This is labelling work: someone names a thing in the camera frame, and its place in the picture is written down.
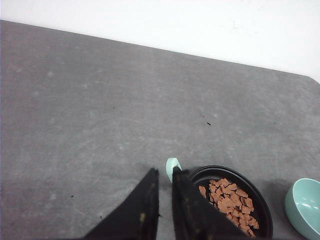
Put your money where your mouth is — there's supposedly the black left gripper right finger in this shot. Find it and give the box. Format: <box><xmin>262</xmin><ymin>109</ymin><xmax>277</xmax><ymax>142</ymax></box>
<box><xmin>172</xmin><ymin>167</ymin><xmax>248</xmax><ymax>240</ymax></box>

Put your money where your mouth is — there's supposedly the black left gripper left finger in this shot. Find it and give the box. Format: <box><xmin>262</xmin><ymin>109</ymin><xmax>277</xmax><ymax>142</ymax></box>
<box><xmin>84</xmin><ymin>168</ymin><xmax>160</xmax><ymax>240</ymax></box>

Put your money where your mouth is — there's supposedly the brown beef cubes pile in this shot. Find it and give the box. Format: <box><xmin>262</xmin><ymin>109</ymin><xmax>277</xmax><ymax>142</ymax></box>
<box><xmin>198</xmin><ymin>178</ymin><xmax>260</xmax><ymax>238</ymax></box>

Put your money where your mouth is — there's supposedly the black frying pan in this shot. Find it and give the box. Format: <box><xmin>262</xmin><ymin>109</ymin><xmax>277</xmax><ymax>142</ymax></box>
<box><xmin>165</xmin><ymin>158</ymin><xmax>273</xmax><ymax>240</ymax></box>

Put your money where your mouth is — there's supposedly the teal ribbed ceramic bowl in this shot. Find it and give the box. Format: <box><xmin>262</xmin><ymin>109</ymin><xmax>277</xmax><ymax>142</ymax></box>
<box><xmin>284</xmin><ymin>178</ymin><xmax>320</xmax><ymax>240</ymax></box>

